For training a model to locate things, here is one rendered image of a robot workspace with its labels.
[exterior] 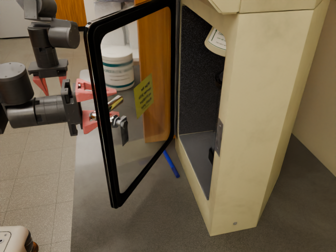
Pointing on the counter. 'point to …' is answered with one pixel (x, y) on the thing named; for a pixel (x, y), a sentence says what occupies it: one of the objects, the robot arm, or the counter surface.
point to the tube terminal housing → (254, 103)
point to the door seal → (106, 89)
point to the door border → (99, 86)
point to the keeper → (219, 137)
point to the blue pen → (171, 164)
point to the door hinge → (177, 65)
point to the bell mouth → (216, 42)
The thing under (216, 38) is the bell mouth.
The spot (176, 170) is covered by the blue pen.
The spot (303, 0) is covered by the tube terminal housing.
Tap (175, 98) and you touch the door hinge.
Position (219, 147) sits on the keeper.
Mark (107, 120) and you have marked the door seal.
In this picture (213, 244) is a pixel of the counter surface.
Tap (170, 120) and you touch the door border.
